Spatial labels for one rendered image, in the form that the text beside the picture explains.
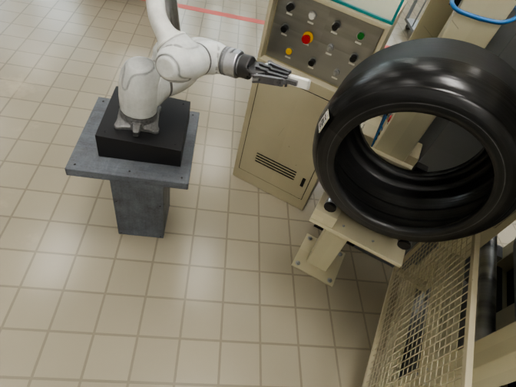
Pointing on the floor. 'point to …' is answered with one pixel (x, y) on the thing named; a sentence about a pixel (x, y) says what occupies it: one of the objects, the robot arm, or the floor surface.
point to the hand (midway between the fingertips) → (299, 81)
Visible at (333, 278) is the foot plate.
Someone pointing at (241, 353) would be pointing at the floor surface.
